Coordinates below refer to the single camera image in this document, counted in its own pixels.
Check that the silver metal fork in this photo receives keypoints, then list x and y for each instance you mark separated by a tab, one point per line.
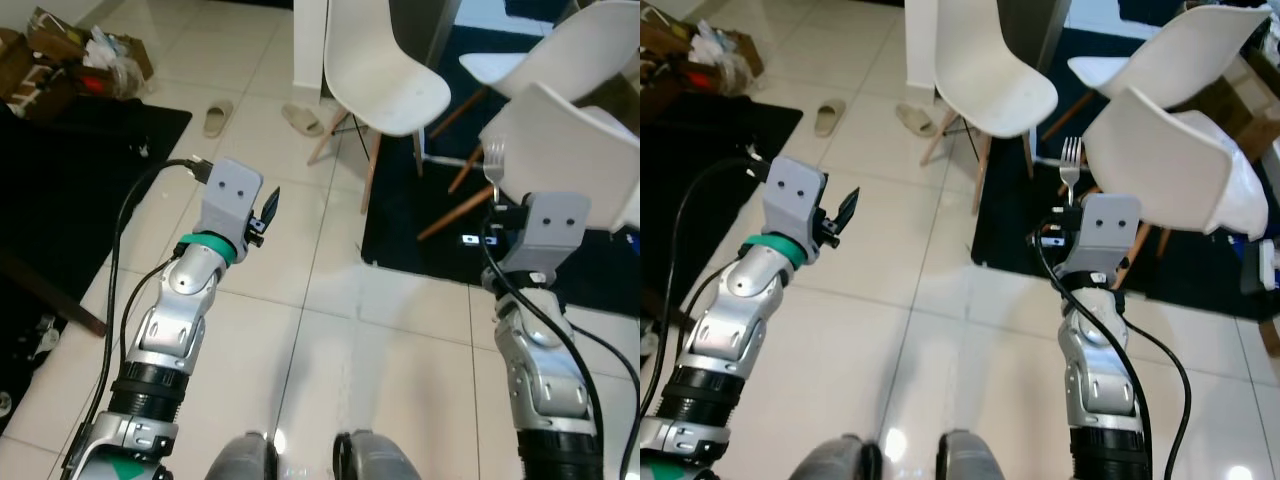
1071	160
495	160

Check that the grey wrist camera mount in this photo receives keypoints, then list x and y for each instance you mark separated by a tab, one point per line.
232	200
1108	235
795	205
550	235

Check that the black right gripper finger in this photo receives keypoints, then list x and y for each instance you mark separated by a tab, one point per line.
508	214
1068	217

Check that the grey right robot leg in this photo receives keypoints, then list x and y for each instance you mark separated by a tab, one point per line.
975	458
378	458

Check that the white square pillar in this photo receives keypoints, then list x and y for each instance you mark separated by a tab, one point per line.
922	45
311	45

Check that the brown cardboard box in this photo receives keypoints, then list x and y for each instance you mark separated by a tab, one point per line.
670	50
50	55

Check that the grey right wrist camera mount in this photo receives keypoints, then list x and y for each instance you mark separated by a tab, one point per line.
550	235
1108	235

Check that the black floor mat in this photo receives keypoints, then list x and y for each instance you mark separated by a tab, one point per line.
70	180
700	150

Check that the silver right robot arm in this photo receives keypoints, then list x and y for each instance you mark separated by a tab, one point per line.
545	370
1100	370

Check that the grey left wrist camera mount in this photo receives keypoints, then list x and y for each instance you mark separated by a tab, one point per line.
232	200
795	205

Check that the grey robot leg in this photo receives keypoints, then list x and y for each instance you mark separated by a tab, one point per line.
245	458
840	460
975	458
378	458

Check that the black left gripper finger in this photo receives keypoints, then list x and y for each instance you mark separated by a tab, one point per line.
846	208
269	207

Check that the beige slipper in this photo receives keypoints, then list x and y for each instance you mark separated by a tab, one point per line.
830	118
217	118
915	120
303	120

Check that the dark rug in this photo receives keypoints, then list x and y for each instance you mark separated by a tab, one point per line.
420	230
1020	230

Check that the grey left robot leg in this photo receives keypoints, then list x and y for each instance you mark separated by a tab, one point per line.
840	460
245	458

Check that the crumpled white plastic bag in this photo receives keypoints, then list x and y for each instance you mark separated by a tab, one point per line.
720	50
108	55

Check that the white plastic shell chair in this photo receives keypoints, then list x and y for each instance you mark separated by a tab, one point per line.
990	70
1160	165
580	45
1170	50
560	145
380	70

